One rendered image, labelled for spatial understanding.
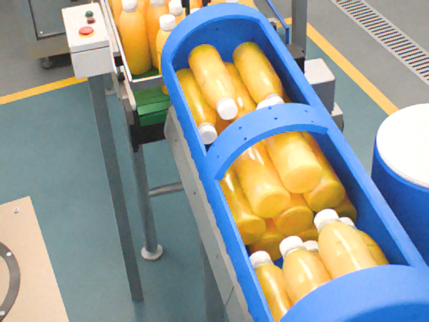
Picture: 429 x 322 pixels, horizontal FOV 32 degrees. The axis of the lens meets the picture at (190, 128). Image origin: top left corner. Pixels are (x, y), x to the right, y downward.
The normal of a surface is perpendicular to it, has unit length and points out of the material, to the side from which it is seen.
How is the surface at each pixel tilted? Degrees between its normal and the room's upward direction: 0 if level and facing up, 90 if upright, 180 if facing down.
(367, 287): 4
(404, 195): 90
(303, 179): 88
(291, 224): 89
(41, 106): 0
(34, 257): 1
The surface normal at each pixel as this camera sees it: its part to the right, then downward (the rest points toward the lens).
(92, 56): 0.23, 0.59
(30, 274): -0.07, -0.77
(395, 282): 0.16, -0.81
